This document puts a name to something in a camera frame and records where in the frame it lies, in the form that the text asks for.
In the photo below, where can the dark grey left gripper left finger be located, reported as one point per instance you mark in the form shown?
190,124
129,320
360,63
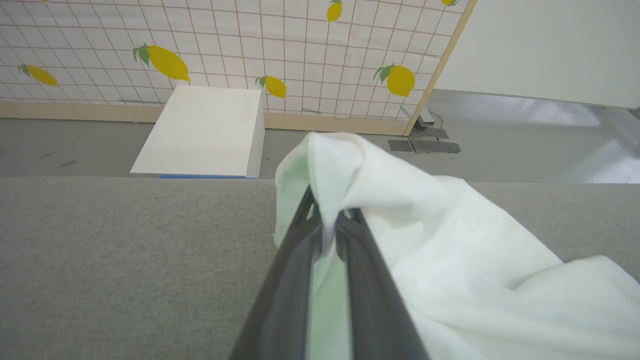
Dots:
285,300

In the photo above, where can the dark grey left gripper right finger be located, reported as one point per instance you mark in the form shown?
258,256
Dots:
375,310

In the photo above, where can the white and blue t-shirt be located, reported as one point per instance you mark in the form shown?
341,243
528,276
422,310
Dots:
450,250

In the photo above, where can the small black floor mat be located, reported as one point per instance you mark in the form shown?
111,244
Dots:
400,145

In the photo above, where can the white rectangular box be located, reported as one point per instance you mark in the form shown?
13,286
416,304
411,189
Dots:
200,130

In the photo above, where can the grey metal partition foot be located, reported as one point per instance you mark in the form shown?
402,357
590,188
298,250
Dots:
426,119

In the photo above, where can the lemon print grid partition panel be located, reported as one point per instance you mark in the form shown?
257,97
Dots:
300,50

